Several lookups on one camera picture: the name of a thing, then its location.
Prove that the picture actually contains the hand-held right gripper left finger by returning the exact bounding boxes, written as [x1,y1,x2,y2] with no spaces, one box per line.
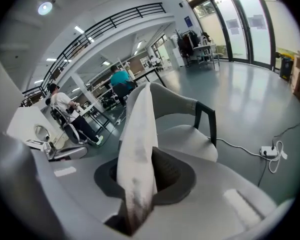
[109,162,119,183]

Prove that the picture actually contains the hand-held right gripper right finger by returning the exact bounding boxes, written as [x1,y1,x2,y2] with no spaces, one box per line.
[151,146,183,193]

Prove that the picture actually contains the grey chair with black legs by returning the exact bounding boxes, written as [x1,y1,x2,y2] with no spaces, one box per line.
[118,81,219,163]

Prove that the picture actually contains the white cushion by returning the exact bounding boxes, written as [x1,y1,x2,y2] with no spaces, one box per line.
[116,82,159,236]

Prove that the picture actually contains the dark office chair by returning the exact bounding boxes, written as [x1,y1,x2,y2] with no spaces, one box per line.
[112,82,137,108]

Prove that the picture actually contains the white and silver floor device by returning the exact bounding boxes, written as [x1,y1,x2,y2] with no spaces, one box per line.
[24,138,89,163]

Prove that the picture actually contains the white work table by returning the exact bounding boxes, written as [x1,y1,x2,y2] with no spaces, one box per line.
[77,101,111,135]

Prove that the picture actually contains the long black-legged table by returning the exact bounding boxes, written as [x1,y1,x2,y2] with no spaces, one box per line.
[129,65,167,88]

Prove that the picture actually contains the white box with round window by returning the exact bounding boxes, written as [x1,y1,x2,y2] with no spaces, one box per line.
[6,106,59,145]

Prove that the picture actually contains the white power strip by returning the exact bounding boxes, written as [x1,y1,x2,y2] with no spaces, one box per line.
[259,145,279,159]

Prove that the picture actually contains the white cabinet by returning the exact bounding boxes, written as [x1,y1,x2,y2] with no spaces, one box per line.
[164,39,186,69]

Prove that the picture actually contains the metal-framed table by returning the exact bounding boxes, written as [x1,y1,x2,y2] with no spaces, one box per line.
[191,42,221,70]

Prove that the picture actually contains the coat rack with clothes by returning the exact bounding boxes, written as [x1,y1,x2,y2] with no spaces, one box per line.
[175,29,200,68]

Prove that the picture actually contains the black balcony railing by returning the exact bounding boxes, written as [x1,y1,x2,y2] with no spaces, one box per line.
[20,2,167,108]

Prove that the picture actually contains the black bin with yellow lid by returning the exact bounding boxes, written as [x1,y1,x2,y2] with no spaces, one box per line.
[274,51,295,82]

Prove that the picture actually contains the black-framed glass doors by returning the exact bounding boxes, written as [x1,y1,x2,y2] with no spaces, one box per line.
[189,0,279,71]

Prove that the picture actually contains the round ceiling lamp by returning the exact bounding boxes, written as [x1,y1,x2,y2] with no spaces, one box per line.
[37,0,54,16]

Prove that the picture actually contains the long white cable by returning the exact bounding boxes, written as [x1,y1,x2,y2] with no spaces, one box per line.
[206,136,262,157]

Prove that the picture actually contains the black cable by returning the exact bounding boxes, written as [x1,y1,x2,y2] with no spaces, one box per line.
[256,122,300,188]

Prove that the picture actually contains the coiled white cable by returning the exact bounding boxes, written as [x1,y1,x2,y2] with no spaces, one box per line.
[268,140,289,174]

